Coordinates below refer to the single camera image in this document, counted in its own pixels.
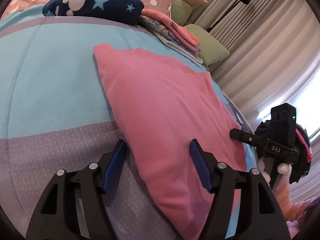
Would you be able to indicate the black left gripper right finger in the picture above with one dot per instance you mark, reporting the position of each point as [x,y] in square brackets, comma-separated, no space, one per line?
[260,216]

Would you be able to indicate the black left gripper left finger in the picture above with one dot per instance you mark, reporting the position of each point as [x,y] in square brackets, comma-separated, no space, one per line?
[55,216]

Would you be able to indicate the pink cloth garment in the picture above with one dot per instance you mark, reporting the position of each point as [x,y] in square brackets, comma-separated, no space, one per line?
[160,106]

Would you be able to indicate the right hand white glove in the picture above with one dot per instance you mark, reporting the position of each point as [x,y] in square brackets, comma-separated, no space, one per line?
[283,170]

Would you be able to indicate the turquoise and lilac bedspread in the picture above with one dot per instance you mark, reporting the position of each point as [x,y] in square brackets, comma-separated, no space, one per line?
[55,115]

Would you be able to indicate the green cushion near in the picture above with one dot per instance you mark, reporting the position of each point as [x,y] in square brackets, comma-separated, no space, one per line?
[211,51]

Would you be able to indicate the green cushion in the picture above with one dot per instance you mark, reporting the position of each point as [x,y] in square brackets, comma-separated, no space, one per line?
[180,11]
[211,51]

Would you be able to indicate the beige curtain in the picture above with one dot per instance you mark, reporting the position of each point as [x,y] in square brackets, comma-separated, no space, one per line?
[274,58]

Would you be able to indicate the white folded garment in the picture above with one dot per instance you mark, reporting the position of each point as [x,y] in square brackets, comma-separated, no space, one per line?
[178,49]

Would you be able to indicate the coral folded garment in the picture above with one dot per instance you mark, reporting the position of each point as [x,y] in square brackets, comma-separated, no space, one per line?
[181,33]

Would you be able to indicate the black floor lamp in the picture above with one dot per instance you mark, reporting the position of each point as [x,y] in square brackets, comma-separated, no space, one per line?
[246,2]

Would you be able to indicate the green cushion far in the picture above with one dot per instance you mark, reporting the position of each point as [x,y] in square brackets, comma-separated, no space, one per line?
[180,11]

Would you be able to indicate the floral folded garment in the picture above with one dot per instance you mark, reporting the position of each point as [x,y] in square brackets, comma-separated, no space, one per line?
[161,29]

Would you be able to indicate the navy star patterned blanket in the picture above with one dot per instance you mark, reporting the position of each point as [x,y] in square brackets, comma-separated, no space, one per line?
[123,11]

